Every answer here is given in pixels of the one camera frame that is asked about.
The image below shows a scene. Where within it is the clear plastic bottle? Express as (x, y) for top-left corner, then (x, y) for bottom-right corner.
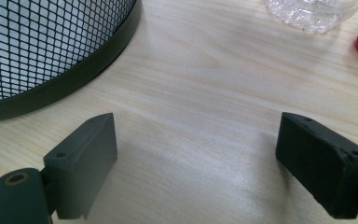
(264, 0), (358, 35)

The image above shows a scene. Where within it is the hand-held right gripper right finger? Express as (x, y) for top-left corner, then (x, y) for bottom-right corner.
(275, 111), (358, 219)

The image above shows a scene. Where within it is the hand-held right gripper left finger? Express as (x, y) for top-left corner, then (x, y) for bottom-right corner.
(42, 112), (118, 220)

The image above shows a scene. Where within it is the black mesh trash can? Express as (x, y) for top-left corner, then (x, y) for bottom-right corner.
(0, 0), (143, 124)

